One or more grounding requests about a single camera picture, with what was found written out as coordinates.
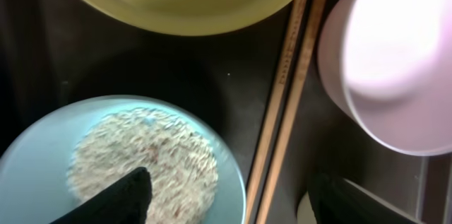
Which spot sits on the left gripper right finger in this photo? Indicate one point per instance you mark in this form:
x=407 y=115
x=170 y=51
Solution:
x=335 y=200

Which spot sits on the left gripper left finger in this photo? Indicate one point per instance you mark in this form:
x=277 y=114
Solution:
x=126 y=201

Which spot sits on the wooden chopstick right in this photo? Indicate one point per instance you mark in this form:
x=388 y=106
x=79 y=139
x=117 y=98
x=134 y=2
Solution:
x=286 y=117

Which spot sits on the brown serving tray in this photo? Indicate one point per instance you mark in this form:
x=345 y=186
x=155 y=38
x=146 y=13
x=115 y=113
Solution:
x=55 y=52

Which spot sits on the wooden chopstick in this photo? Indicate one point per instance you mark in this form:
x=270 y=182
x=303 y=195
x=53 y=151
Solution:
x=286 y=117
x=274 y=105

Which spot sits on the pink bowl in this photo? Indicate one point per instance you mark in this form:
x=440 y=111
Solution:
x=387 y=65

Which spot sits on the wooden chopstick left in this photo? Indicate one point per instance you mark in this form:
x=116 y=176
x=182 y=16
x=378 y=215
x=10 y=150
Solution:
x=274 y=105

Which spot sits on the rice leftovers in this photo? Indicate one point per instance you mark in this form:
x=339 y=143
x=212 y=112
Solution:
x=182 y=166

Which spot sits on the light blue bowl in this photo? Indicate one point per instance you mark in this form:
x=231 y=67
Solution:
x=33 y=169

